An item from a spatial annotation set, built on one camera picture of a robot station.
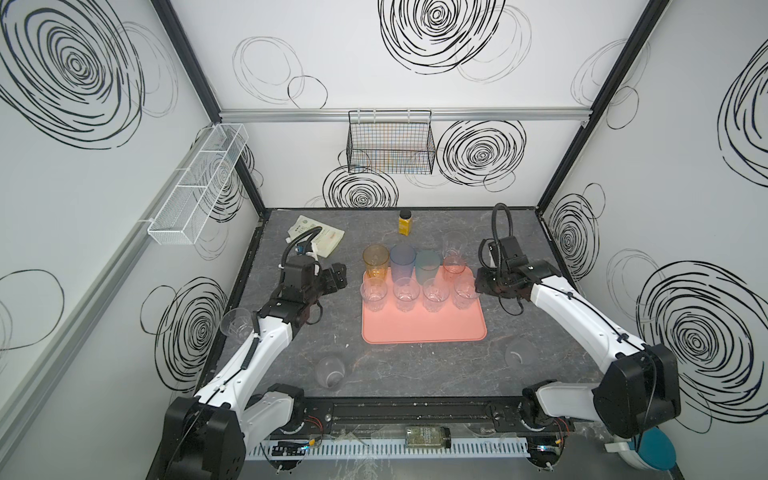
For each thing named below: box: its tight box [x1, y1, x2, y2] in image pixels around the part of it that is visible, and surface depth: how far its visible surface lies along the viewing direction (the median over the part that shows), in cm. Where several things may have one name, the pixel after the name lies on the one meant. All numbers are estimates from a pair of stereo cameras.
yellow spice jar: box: [398, 209, 413, 237], surface depth 110 cm
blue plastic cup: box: [390, 243, 417, 282], surface depth 92 cm
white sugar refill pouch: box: [286, 214, 345, 258], surface depth 114 cm
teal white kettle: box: [604, 426, 677, 471], surface depth 65 cm
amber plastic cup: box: [362, 244, 390, 282], surface depth 92 cm
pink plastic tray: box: [362, 265, 488, 344], surface depth 94 cm
